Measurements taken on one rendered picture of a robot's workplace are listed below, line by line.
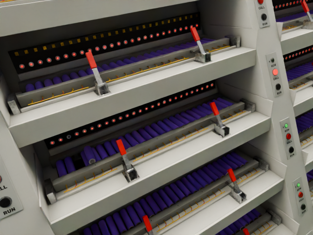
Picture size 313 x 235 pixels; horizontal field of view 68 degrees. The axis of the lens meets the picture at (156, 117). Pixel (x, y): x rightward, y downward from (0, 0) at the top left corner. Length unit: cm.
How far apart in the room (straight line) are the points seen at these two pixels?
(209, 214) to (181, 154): 19
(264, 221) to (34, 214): 68
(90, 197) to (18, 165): 15
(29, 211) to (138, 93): 30
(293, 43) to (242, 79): 18
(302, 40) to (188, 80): 42
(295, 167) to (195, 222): 36
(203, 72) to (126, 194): 34
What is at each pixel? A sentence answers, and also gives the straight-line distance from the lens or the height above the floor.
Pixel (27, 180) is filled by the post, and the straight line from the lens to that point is 49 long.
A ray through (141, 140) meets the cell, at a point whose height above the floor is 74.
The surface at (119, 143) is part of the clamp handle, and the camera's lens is 52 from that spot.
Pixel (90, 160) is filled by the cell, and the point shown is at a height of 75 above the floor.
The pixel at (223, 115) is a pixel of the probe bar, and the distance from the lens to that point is 69.
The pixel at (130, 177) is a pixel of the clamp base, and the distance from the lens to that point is 53.
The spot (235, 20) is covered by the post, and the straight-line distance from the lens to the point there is 74.
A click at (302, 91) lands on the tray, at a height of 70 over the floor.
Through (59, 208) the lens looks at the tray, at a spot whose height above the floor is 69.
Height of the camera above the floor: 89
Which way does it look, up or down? 10 degrees down
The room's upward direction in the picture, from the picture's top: 17 degrees counter-clockwise
